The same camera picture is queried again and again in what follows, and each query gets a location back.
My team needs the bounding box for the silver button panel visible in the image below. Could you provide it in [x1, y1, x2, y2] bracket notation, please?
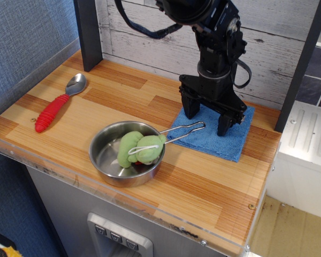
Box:
[87, 213, 154, 256]

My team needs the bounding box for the white ridged cabinet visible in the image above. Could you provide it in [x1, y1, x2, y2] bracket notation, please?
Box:
[266, 101, 321, 217]

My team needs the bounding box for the blue towel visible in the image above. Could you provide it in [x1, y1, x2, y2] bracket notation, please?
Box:
[167, 105, 255, 162]

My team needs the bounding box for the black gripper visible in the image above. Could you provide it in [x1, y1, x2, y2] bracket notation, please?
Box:
[179, 74, 247, 136]

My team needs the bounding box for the dark grey right post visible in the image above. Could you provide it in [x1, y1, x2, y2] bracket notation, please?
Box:
[274, 1, 321, 132]

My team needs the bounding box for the green plush toy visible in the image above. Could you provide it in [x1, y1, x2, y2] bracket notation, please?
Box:
[117, 131, 166, 168]

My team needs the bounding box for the dark grey left post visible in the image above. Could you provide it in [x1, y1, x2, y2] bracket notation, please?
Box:
[73, 0, 103, 72]

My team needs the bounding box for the clear acrylic edge guard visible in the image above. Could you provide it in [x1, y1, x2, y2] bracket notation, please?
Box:
[0, 126, 280, 256]

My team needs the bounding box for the red handled metal spoon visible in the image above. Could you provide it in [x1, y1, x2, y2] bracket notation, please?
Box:
[35, 73, 87, 133]

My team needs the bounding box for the dark grey post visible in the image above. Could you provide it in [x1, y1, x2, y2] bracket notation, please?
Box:
[274, 1, 321, 132]
[73, 0, 103, 72]

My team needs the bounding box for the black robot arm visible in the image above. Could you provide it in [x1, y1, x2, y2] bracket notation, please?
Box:
[156, 1, 251, 136]

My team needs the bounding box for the steel pan with wire handle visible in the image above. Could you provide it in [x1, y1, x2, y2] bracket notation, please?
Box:
[88, 120, 206, 188]

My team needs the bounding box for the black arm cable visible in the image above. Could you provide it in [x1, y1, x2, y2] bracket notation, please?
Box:
[114, 0, 252, 90]

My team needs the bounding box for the yellow object at corner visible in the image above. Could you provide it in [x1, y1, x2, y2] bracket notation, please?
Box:
[2, 247, 22, 257]

